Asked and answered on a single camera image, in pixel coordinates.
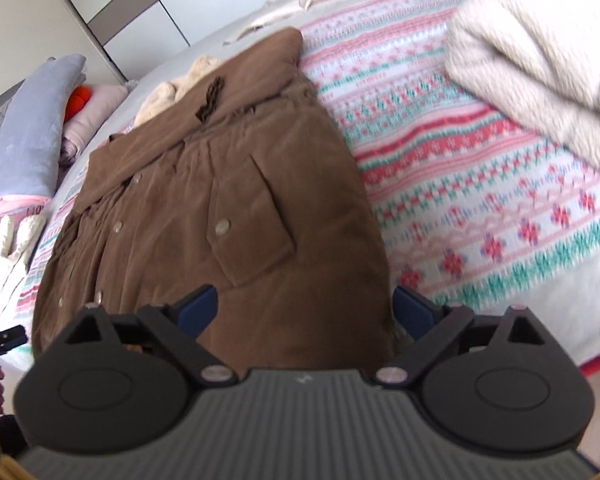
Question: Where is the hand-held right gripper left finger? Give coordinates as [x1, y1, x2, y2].
[65, 285, 238, 387]

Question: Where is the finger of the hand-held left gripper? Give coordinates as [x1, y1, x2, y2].
[0, 325, 29, 361]

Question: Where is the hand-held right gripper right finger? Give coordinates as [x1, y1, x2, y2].
[372, 285, 551, 388]

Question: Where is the brown coat with cream collar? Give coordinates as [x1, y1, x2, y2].
[32, 27, 397, 377]

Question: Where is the white quilted duvet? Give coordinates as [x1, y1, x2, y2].
[0, 212, 49, 315]

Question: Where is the patterned pink and green blanket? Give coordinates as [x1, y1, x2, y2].
[16, 0, 600, 323]

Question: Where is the pink folded blanket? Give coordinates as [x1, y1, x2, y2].
[0, 194, 52, 222]

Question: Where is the bed with grey sheet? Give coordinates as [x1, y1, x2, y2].
[0, 0, 600, 381]

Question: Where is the blue-grey long pillow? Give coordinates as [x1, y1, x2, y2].
[0, 55, 88, 202]

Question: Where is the pale pink pillow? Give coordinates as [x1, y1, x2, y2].
[59, 84, 130, 167]

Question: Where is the orange plush toy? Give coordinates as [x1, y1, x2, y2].
[64, 86, 92, 122]

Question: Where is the cream fluffy garment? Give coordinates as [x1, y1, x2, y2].
[444, 0, 600, 183]

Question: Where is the white and grey wardrobe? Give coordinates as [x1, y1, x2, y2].
[46, 0, 301, 85]

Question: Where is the beige cloth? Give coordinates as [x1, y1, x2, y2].
[224, 0, 377, 46]

